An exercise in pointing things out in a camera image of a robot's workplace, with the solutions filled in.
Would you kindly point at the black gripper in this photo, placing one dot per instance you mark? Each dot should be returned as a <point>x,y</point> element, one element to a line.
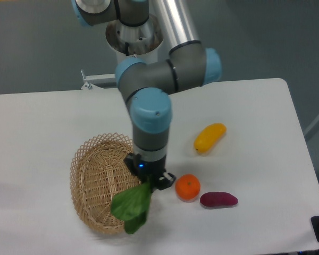
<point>152,171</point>

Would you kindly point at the green bok choy vegetable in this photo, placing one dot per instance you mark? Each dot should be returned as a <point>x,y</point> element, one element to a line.
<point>132,206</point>

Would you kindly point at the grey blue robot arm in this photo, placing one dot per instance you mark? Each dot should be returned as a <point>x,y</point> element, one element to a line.
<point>163,56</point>

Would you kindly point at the woven wicker basket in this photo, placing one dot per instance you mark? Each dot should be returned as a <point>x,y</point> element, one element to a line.
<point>97,174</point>

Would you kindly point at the orange tangerine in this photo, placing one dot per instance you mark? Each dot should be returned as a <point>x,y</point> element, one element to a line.
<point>187,187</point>

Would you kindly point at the yellow mango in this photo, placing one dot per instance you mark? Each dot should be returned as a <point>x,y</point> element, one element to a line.
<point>208,137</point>

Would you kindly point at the purple sweet potato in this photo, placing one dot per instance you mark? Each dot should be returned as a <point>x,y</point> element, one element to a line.
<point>218,199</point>

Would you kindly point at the white metal base frame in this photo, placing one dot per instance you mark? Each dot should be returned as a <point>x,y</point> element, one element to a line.
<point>104,81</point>

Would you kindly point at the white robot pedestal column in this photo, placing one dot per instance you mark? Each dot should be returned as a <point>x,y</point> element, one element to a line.
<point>143,41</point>

